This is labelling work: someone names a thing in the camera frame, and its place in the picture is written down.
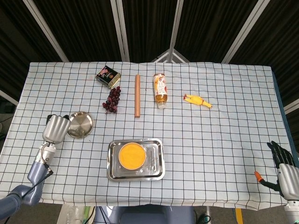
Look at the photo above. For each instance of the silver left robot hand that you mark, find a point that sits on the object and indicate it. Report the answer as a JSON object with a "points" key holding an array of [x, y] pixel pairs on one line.
{"points": [[56, 129]]}

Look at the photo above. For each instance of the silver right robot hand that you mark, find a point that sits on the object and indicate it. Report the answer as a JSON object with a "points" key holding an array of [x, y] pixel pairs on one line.
{"points": [[289, 182]]}

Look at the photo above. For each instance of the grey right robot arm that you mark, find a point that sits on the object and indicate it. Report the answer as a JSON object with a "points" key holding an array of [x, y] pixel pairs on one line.
{"points": [[292, 211]]}

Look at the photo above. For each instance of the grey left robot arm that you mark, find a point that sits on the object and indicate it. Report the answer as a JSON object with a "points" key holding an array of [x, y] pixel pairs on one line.
{"points": [[37, 172]]}

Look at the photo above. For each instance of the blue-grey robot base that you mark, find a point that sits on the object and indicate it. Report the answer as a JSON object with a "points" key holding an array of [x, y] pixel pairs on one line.
{"points": [[144, 214]]}

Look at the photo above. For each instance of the white grid-patterned tablecloth table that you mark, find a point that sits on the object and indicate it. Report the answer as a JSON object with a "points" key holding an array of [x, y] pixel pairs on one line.
{"points": [[210, 140]]}

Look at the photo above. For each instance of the rectangular steel tray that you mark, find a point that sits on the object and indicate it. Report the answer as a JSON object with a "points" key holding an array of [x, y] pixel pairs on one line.
{"points": [[158, 163]]}

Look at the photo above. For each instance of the round steel plate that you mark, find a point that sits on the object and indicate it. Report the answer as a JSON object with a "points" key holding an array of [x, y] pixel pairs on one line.
{"points": [[81, 123]]}

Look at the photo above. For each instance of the dark red grape bunch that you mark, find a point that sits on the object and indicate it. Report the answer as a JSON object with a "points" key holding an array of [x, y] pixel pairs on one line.
{"points": [[112, 100]]}

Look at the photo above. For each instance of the black luncheon meat can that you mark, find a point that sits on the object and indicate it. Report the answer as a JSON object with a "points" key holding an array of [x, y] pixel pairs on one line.
{"points": [[106, 74]]}

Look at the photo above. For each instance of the orange disc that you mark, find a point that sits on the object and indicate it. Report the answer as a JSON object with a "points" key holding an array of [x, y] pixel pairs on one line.
{"points": [[132, 155]]}

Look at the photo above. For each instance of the wooden rolling pin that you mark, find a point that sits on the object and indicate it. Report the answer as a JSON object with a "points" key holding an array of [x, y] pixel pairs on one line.
{"points": [[137, 95]]}

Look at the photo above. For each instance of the amber tea bottle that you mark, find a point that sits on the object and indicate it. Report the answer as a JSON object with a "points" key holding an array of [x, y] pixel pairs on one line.
{"points": [[160, 91]]}

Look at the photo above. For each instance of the yellow rubber chicken toy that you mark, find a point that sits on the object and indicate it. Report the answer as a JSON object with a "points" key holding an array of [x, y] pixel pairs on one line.
{"points": [[196, 100]]}

